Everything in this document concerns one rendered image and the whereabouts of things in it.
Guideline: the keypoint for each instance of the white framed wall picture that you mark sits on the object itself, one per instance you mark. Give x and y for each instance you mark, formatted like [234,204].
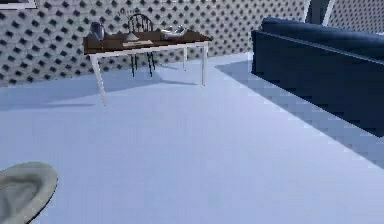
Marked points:
[16,3]

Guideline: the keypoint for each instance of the dark blue sofa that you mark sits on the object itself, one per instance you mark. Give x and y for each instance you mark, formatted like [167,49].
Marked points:
[320,66]

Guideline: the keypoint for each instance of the blue-grey jug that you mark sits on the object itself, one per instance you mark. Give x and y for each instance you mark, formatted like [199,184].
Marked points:
[97,31]

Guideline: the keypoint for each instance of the dark doorway with white frame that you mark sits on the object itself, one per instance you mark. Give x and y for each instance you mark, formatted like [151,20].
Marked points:
[318,10]

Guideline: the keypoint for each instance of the brown table with white legs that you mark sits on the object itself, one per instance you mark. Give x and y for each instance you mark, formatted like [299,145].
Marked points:
[110,45]

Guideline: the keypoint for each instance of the black spindle-back chair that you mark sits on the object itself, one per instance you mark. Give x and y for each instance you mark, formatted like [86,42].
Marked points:
[140,23]

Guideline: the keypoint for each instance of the beige flat book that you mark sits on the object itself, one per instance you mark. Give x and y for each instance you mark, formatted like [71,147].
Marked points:
[137,43]

